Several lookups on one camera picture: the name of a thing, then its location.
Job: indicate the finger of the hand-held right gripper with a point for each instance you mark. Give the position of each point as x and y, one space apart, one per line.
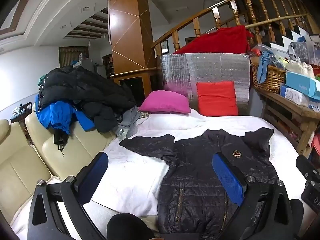
306 167

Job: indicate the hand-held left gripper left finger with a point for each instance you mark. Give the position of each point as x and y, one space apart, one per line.
96 172

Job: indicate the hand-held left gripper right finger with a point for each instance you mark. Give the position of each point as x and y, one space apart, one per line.
228 177

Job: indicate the black quilted jacket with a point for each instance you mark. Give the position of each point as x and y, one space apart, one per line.
195 175

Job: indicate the person's right leg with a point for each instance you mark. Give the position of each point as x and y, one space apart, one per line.
297 212

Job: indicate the person's leg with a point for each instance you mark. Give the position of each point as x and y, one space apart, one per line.
297 212
130 227

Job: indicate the white blanket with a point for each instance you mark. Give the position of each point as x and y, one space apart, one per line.
140 170

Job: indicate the black garment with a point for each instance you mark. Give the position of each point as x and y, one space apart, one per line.
105 120

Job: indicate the wooden table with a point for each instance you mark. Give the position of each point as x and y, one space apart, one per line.
287 110

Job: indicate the grey garment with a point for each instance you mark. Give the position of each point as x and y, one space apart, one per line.
127 120

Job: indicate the person's left leg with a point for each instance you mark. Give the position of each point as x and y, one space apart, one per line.
130 227

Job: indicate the blue jacket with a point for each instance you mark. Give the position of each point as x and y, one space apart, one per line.
55 115

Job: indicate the white tissue pack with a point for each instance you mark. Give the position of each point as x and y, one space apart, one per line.
295 96

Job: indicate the cream leather sofa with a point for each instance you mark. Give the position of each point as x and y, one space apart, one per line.
20 160

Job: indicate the red cushion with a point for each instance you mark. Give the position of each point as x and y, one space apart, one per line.
216 98

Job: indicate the light blue cardboard box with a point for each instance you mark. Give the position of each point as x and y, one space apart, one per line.
300 82

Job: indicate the black puffer coat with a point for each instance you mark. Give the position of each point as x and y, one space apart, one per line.
82 87

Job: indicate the wicker basket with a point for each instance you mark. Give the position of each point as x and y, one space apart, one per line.
270 80

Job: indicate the pink cushion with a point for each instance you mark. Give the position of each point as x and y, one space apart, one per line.
165 102

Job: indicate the cream fluffy cloth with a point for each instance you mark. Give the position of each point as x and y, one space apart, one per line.
300 68

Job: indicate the blue cloth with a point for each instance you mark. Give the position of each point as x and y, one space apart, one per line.
262 67

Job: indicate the silver foil mat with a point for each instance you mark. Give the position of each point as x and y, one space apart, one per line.
207 67

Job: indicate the grey plastic bag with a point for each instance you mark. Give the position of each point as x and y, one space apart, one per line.
298 51

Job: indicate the brown wooden door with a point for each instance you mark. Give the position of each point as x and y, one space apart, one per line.
68 56

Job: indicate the red blanket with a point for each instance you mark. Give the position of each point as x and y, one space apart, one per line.
220 41

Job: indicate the wooden column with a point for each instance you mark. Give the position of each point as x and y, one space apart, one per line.
127 30

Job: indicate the wooden stair railing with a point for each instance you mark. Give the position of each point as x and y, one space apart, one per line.
217 17

